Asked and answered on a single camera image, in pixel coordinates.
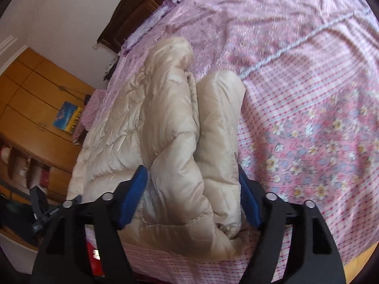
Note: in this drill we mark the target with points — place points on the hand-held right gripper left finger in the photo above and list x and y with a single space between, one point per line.
133 195

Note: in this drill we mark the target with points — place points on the pink floral cloth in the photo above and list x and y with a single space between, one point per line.
90 112

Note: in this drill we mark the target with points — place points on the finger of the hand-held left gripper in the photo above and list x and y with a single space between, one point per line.
51 213
38 198

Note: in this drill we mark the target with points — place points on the blue wall poster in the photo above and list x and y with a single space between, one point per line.
66 118

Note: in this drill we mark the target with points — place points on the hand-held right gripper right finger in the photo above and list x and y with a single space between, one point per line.
247 196

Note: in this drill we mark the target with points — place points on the pink floral bedspread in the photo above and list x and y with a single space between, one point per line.
296 109

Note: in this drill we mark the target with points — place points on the dark wooden nightstand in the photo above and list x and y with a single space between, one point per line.
110 68

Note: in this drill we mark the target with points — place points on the dark wooden bed headboard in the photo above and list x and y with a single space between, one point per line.
130 14

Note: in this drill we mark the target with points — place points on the white shelf items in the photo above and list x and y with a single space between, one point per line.
20 165

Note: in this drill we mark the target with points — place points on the red box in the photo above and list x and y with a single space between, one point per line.
94 257

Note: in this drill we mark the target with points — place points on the orange wooden wardrobe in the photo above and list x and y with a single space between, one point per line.
32 106

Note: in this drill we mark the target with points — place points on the beige puffer jacket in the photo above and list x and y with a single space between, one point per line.
171 124

